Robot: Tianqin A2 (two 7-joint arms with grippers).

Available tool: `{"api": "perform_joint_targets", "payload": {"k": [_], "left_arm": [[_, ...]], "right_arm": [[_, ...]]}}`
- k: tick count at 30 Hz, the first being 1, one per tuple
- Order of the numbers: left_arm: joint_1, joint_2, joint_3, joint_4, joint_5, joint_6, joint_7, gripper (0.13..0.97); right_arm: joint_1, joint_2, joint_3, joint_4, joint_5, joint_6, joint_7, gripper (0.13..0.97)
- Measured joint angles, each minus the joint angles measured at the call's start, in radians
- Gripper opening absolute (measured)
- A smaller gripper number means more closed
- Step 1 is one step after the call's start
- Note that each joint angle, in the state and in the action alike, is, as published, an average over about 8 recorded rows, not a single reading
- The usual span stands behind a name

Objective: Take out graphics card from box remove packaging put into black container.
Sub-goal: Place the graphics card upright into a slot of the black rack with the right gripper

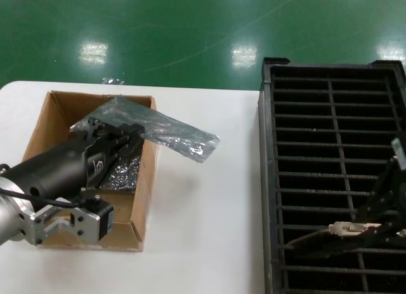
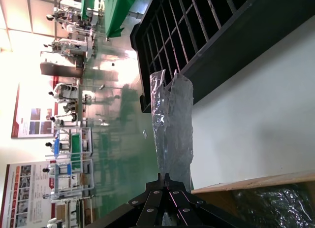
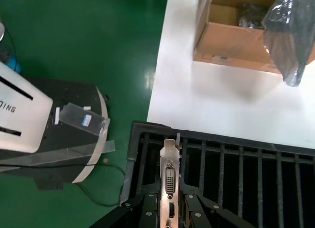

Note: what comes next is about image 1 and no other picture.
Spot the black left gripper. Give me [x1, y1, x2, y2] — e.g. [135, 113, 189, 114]
[6, 116, 146, 200]

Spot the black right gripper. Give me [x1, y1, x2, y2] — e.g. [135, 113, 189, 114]
[358, 157, 406, 244]

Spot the graphics card with metal bracket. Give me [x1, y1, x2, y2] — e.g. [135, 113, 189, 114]
[285, 222, 406, 255]

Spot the silver antistatic bag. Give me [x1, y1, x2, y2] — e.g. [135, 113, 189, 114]
[69, 96, 222, 164]

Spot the brown cardboard box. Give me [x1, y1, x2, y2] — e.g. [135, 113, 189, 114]
[21, 90, 159, 253]

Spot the black slotted plastic container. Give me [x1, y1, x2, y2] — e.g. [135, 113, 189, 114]
[258, 57, 406, 294]

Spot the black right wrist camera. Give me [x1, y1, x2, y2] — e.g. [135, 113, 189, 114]
[390, 137, 406, 168]

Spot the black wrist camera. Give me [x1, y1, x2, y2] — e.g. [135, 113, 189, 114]
[390, 137, 406, 168]
[84, 195, 114, 243]

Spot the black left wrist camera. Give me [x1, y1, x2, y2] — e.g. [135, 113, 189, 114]
[84, 195, 114, 243]

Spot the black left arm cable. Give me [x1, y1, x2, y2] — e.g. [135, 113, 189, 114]
[0, 186, 93, 210]

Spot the silver left wrist bracket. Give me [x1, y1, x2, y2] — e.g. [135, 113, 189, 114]
[18, 204, 99, 246]

